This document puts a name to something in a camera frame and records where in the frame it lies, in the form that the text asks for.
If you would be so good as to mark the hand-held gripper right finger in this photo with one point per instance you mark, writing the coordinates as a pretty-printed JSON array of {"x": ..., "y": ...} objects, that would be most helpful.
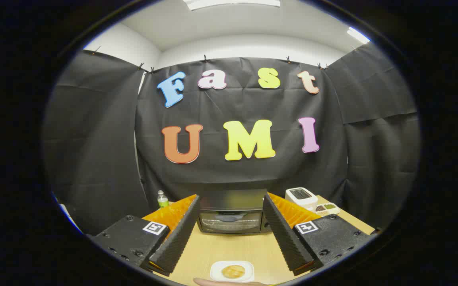
[{"x": 284, "y": 238}]

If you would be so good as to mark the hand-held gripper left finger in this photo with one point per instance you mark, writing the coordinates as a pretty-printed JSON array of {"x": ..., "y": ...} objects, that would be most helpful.
[{"x": 181, "y": 238}]

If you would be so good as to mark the black toaster oven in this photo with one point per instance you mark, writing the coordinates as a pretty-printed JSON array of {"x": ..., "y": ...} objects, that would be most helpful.
[{"x": 231, "y": 222}]

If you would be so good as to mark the round bread roll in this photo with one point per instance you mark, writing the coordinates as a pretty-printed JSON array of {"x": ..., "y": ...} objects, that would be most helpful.
[{"x": 233, "y": 271}]

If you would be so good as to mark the white toaster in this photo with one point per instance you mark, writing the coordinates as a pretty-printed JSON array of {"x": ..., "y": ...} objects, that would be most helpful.
[{"x": 300, "y": 196}]

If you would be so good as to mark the green label plastic bottle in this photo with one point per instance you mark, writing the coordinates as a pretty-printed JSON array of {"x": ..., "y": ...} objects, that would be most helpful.
[{"x": 162, "y": 200}]

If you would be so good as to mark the white plate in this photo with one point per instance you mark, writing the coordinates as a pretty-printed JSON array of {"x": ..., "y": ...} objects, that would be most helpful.
[{"x": 215, "y": 270}]

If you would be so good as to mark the white divided snack dish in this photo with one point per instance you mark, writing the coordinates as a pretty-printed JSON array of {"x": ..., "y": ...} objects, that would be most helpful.
[{"x": 326, "y": 207}]

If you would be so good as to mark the long ceiling light panel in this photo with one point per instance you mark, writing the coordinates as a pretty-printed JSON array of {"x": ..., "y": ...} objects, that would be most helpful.
[{"x": 229, "y": 3}]

